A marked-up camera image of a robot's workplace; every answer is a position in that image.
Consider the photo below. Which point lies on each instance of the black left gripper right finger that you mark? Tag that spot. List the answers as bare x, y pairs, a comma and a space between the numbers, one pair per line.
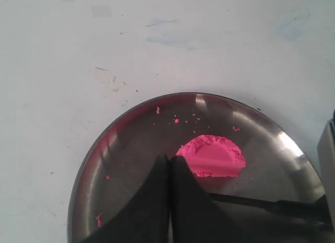
195, 217

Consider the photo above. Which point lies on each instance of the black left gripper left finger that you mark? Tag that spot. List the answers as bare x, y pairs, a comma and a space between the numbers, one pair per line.
145, 218

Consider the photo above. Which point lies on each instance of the round steel plate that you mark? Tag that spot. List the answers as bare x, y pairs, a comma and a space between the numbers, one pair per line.
121, 157

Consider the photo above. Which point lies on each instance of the black knife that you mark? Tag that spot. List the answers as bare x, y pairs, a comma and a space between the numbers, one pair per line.
281, 207

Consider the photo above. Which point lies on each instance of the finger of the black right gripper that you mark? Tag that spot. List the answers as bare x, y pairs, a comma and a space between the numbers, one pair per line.
324, 214

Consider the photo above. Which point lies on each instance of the pink sand mound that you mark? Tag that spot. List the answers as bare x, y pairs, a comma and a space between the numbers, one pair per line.
213, 156

